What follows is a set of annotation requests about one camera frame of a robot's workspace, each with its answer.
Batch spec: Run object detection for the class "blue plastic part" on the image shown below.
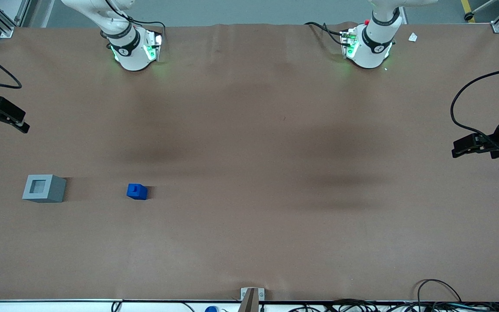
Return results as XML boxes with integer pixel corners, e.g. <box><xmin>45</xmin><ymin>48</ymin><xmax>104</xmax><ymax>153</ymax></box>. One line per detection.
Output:
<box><xmin>126</xmin><ymin>184</ymin><xmax>148</xmax><ymax>201</ymax></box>

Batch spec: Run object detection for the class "gray square base block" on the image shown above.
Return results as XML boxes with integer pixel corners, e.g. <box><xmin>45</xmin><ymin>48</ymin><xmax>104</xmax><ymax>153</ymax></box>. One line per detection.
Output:
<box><xmin>22</xmin><ymin>175</ymin><xmax>67</xmax><ymax>203</ymax></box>

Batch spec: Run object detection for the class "stand leg with caster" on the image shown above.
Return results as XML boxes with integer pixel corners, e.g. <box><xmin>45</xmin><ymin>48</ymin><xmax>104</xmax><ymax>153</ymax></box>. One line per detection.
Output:
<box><xmin>464</xmin><ymin>0</ymin><xmax>499</xmax><ymax>22</ymax></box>

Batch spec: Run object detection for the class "brown table mat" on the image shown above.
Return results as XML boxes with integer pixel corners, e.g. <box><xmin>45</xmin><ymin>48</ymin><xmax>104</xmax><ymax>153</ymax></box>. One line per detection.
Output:
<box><xmin>0</xmin><ymin>23</ymin><xmax>499</xmax><ymax>302</ymax></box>

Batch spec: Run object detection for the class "long black looping cable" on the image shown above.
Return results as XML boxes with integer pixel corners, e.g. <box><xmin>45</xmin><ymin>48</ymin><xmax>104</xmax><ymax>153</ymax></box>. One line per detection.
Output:
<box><xmin>450</xmin><ymin>65</ymin><xmax>499</xmax><ymax>146</ymax></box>

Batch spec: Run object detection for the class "black cable loop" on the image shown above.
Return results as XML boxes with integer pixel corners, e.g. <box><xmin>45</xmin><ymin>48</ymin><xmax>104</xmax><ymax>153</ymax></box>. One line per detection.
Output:
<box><xmin>417</xmin><ymin>279</ymin><xmax>462</xmax><ymax>304</ymax></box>

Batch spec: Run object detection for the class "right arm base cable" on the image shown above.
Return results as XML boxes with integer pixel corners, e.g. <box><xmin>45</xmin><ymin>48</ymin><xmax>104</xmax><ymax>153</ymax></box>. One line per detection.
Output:
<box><xmin>102</xmin><ymin>0</ymin><xmax>166</xmax><ymax>44</ymax></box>

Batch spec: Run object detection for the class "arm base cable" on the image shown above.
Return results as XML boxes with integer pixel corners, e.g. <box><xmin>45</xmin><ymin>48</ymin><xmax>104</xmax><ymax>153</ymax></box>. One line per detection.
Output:
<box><xmin>102</xmin><ymin>0</ymin><xmax>166</xmax><ymax>44</ymax></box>
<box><xmin>304</xmin><ymin>22</ymin><xmax>346</xmax><ymax>46</ymax></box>

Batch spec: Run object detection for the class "black cable bundle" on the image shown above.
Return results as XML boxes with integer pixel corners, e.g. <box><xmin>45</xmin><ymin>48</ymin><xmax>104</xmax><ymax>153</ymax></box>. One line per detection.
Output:
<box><xmin>293</xmin><ymin>298</ymin><xmax>499</xmax><ymax>312</ymax></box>

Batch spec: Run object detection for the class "left arm base cable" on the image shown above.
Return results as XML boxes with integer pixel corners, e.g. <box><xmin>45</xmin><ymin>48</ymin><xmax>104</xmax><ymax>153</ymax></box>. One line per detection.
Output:
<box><xmin>304</xmin><ymin>22</ymin><xmax>346</xmax><ymax>46</ymax></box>

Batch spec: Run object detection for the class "gray camera mount bracket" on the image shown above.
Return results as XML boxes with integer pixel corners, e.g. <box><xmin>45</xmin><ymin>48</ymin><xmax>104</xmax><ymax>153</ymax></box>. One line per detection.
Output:
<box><xmin>240</xmin><ymin>287</ymin><xmax>265</xmax><ymax>312</ymax></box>

